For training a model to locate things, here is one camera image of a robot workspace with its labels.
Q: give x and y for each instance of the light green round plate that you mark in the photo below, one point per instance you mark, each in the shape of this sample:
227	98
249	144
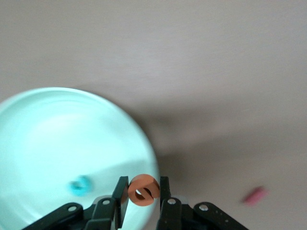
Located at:
60	134

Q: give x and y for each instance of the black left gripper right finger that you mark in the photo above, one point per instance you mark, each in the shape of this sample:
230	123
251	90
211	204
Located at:
168	210

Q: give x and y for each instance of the brown paper table cover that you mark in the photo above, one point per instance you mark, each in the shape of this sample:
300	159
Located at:
192	60

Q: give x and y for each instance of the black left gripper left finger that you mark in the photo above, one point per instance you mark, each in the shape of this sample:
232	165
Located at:
103	210

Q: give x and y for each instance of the maroon foam letter l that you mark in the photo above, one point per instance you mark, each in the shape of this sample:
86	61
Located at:
254	195

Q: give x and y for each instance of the orange foam letter e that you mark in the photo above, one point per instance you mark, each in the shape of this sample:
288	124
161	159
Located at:
144	180

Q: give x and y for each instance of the teal foam letter c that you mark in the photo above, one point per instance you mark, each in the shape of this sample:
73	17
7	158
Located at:
76	189

